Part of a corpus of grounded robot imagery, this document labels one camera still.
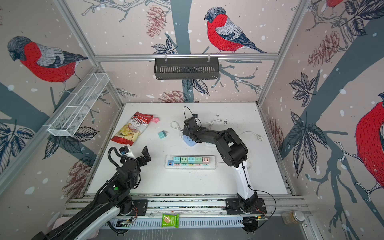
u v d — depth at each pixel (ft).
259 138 3.21
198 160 2.73
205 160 2.72
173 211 2.40
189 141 3.16
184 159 2.74
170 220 2.26
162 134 3.29
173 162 2.82
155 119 3.54
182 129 3.40
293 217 2.07
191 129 2.61
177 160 2.73
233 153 1.82
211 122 3.50
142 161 2.38
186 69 3.47
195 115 3.02
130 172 1.96
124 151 2.19
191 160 2.73
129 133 3.21
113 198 1.84
